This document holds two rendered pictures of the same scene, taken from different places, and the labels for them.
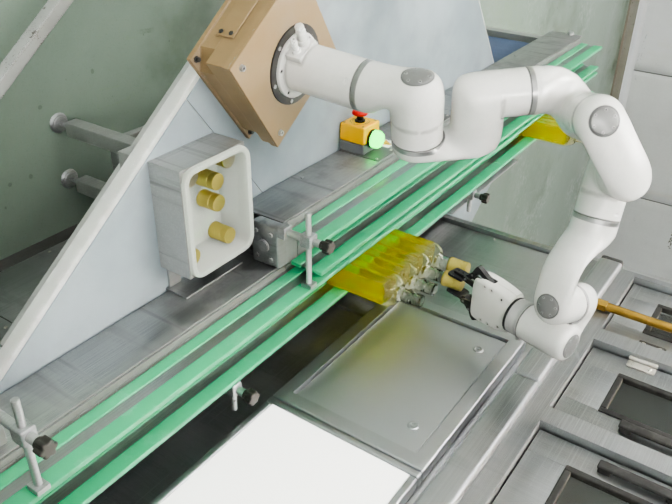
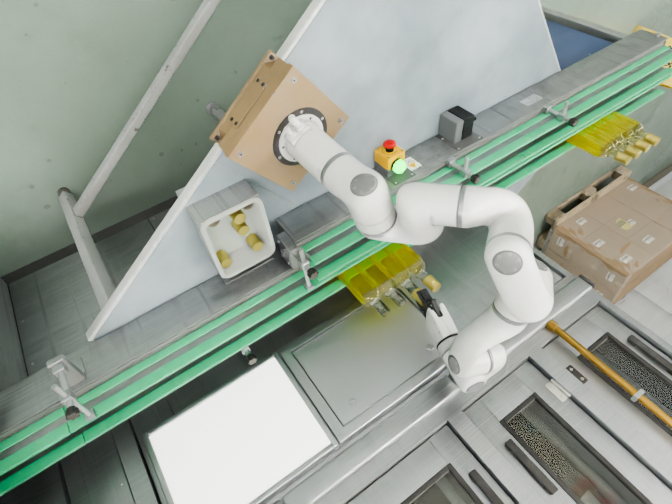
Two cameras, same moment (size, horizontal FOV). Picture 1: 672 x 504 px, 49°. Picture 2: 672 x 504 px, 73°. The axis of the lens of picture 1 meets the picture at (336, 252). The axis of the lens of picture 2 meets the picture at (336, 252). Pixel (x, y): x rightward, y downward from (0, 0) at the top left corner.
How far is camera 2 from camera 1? 0.74 m
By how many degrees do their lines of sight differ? 27
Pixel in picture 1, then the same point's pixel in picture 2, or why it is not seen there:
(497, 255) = not seen: hidden behind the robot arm
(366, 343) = (355, 320)
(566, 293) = (466, 364)
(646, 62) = not seen: outside the picture
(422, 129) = (366, 223)
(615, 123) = (517, 266)
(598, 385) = (512, 398)
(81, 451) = (121, 394)
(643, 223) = not seen: outside the picture
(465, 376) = (408, 369)
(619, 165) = (516, 298)
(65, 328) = (139, 302)
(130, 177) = (173, 217)
